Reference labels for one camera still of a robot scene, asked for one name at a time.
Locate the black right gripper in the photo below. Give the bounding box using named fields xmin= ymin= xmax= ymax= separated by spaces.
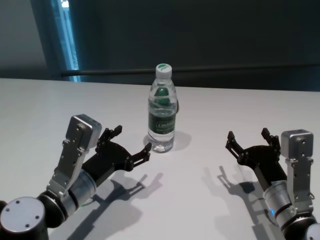
xmin=225 ymin=127 xmax=288 ymax=192

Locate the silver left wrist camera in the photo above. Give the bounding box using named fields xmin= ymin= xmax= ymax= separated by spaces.
xmin=47 ymin=114 xmax=103 ymax=198

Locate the grey handrail bar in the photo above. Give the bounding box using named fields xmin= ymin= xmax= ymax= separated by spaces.
xmin=61 ymin=63 xmax=320 ymax=76

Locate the clear water bottle green label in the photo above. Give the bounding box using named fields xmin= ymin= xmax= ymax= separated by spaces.
xmin=146 ymin=63 xmax=179 ymax=154

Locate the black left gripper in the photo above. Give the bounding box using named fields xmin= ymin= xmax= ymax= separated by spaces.
xmin=83 ymin=124 xmax=153 ymax=187

